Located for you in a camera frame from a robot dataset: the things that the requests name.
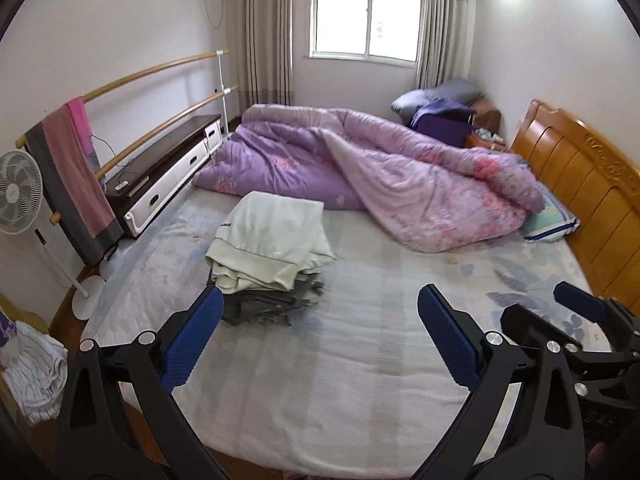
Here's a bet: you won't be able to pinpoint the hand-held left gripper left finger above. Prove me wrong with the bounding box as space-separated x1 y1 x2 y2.
55 285 226 480

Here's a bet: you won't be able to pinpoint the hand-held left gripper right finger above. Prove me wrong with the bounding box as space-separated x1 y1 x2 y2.
412 284 586 480

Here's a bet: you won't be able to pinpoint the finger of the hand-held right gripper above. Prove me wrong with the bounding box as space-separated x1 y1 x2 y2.
500 302 587 361
554 281 640 334

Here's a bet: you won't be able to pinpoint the grey clothes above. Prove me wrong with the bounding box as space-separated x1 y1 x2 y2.
220 271 327 329

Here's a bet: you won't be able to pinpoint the white button jacket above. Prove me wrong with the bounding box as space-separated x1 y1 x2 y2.
206 191 337 294

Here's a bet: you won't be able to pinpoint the teal striped pillow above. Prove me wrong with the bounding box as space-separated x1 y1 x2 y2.
520 192 581 244

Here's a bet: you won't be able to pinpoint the pale floral bed sheet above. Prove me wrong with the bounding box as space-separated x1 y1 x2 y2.
80 187 615 479

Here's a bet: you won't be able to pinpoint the wooden bed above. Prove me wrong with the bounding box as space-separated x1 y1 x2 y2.
80 99 640 479

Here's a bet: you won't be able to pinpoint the white striped cloth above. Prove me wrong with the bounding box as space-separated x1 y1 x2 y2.
2 320 69 424

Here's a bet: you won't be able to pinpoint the black set-top box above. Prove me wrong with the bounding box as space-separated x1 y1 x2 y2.
106 169 152 199

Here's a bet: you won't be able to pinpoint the purple floral quilt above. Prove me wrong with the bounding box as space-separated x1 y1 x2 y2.
192 104 547 254

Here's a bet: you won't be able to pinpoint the wooden nightstand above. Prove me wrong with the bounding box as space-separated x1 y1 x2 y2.
470 99 502 134
465 133 509 154

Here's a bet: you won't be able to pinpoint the dark-topped white cabinet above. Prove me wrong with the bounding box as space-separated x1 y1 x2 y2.
102 114 224 239

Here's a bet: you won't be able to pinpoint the purple printed bag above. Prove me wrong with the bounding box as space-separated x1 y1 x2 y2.
0 307 21 361

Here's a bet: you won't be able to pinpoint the pink grey-edged towel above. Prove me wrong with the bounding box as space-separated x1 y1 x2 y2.
25 102 124 266

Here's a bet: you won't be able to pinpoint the dark purple bundle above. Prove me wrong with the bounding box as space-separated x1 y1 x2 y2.
410 98 476 149

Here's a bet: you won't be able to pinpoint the white standing fan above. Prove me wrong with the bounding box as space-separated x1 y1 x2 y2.
0 152 106 319

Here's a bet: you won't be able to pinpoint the bright pink cloth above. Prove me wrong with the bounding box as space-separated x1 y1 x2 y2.
66 96 96 174

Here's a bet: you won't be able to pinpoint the blue-grey pillow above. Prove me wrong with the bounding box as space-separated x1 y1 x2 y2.
391 79 484 116

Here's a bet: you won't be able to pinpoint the grey striped curtain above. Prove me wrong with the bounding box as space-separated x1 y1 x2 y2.
239 0 296 109
416 0 476 90

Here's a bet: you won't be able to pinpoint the white framed window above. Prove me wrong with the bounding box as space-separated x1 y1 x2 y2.
309 0 426 64

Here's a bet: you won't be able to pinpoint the thin black cable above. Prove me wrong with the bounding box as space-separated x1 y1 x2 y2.
90 132 137 167

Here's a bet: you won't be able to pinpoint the long wooden wall bar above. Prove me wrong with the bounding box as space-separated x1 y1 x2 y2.
49 86 240 226
15 50 232 149

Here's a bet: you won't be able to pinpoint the white bar support post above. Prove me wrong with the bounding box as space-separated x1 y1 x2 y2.
214 49 234 139

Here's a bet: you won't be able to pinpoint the air conditioner power cable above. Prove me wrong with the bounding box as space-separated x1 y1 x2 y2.
200 0 226 30

